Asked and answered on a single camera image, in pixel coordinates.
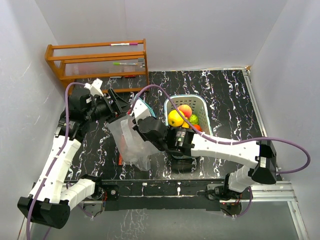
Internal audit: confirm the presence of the orange zip plastic bag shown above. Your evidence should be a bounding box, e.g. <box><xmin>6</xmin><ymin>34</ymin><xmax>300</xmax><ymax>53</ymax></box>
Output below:
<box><xmin>118</xmin><ymin>154</ymin><xmax>123</xmax><ymax>166</ymax></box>

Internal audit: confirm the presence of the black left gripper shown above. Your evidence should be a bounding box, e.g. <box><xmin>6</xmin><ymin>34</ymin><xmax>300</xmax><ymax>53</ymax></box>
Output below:
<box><xmin>85</xmin><ymin>89</ymin><xmax>132</xmax><ymax>123</ymax></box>

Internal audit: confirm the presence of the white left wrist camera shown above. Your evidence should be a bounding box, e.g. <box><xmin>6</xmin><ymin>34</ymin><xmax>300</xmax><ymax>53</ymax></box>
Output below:
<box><xmin>84</xmin><ymin>78</ymin><xmax>104</xmax><ymax>97</ymax></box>

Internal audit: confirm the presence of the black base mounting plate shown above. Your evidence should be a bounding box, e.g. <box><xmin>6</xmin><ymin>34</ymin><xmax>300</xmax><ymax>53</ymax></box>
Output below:
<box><xmin>101</xmin><ymin>179</ymin><xmax>224</xmax><ymax>211</ymax></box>

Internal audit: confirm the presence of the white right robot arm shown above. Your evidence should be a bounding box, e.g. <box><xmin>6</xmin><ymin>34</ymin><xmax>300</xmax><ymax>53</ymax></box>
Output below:
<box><xmin>132</xmin><ymin>116</ymin><xmax>277</xmax><ymax>201</ymax></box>

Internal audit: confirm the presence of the wooden shelf rack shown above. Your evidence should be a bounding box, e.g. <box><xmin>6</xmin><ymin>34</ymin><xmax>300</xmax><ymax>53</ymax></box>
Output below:
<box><xmin>44</xmin><ymin>39</ymin><xmax>150</xmax><ymax>93</ymax></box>

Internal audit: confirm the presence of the green white marker pen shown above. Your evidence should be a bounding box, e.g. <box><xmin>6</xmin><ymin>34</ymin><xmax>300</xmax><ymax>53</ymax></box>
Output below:
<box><xmin>112</xmin><ymin>62</ymin><xmax>138</xmax><ymax>66</ymax></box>

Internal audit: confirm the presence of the red orange peach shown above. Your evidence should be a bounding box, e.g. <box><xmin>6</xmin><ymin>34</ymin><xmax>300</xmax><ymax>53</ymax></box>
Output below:
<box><xmin>178</xmin><ymin>104</ymin><xmax>193</xmax><ymax>118</ymax></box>

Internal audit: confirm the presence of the yellow lemon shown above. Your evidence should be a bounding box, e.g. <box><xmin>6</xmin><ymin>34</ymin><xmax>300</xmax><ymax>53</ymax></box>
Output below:
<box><xmin>167</xmin><ymin>109</ymin><xmax>187</xmax><ymax>127</ymax></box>

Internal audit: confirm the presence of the pink white marker pen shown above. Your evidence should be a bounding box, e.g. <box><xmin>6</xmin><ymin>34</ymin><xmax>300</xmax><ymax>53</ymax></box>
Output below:
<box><xmin>110</xmin><ymin>42</ymin><xmax>139</xmax><ymax>47</ymax></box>

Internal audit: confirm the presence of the green lime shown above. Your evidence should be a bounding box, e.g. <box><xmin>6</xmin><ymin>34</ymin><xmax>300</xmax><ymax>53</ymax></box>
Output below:
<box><xmin>188</xmin><ymin>114</ymin><xmax>199</xmax><ymax>125</ymax></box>

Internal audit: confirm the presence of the white plastic basket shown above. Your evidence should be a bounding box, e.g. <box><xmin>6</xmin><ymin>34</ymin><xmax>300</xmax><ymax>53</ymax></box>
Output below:
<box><xmin>163</xmin><ymin>94</ymin><xmax>214</xmax><ymax>161</ymax></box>

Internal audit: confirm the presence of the blue zip top bag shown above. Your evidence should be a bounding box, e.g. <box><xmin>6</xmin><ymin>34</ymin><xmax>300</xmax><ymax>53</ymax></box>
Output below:
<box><xmin>107</xmin><ymin>105</ymin><xmax>159</xmax><ymax>171</ymax></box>

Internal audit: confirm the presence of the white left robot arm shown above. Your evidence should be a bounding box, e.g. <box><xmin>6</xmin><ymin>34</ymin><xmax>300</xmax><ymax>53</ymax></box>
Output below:
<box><xmin>17</xmin><ymin>88</ymin><xmax>130</xmax><ymax>229</ymax></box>

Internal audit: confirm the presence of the yellow banana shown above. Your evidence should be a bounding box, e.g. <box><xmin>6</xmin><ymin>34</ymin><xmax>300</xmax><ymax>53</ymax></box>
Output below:
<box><xmin>181</xmin><ymin>121</ymin><xmax>190</xmax><ymax>129</ymax></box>

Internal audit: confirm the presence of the aluminium frame rail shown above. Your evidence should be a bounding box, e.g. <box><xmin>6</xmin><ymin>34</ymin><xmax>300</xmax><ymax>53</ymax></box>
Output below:
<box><xmin>242</xmin><ymin>66</ymin><xmax>309</xmax><ymax>240</ymax></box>

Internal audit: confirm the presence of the orange pumpkin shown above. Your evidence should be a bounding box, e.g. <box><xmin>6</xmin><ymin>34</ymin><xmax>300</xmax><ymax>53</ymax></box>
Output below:
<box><xmin>193</xmin><ymin>124</ymin><xmax>202</xmax><ymax>132</ymax></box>

